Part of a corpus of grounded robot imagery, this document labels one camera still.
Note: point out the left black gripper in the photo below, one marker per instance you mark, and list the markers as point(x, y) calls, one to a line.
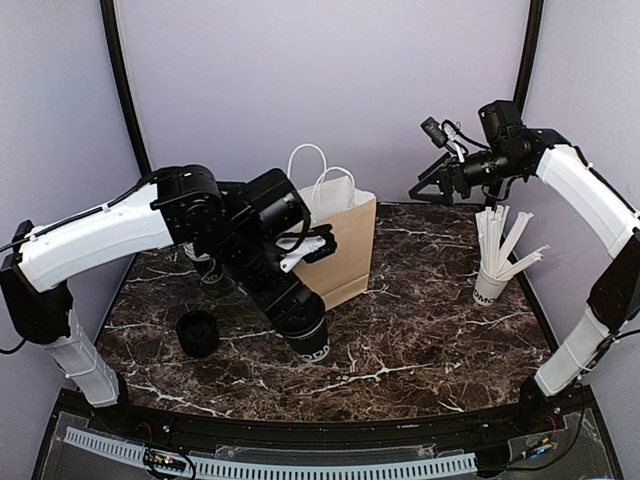
point(284, 302)

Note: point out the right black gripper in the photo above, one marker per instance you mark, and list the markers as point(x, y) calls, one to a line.
point(451, 173)

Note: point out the black paper coffee cup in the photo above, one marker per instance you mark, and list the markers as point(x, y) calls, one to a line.
point(312, 343)

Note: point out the brown paper bag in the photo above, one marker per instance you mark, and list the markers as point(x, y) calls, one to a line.
point(334, 199)

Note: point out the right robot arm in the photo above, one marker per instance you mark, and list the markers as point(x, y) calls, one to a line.
point(608, 132)

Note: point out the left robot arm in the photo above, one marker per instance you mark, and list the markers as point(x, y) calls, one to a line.
point(236, 224)

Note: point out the stack of paper cups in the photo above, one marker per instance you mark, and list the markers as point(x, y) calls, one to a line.
point(209, 270)

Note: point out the wrapped paper straws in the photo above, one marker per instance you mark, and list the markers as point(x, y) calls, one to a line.
point(495, 247)

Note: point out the stack of black lids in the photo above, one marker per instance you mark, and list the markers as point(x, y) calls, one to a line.
point(197, 333)

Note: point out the white cup holding straws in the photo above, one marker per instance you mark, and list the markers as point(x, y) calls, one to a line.
point(487, 288)

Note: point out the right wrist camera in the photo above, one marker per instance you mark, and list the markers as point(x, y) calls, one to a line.
point(444, 136)

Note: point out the grey cable duct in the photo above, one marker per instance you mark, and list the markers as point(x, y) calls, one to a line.
point(255, 463)

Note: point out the right black frame post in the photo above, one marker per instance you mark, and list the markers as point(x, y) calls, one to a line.
point(530, 43)

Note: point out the black frame post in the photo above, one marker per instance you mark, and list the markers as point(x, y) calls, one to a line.
point(119, 71)
point(530, 43)

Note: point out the left black frame post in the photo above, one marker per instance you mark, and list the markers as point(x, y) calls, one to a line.
point(119, 71)

